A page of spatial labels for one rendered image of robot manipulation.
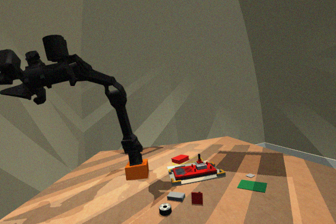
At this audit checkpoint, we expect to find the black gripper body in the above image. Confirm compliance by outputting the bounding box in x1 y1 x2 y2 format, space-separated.
0 49 54 105

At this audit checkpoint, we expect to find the green flat panel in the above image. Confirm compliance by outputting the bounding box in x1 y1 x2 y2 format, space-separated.
237 179 267 193

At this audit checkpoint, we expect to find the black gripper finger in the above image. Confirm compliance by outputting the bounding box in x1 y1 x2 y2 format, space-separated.
0 83 32 100
0 72 13 85

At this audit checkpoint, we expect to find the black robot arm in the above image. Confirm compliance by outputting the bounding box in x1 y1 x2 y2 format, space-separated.
25 35 143 166

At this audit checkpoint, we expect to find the small black toy tyre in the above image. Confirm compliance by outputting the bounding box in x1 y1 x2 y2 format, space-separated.
159 203 172 216

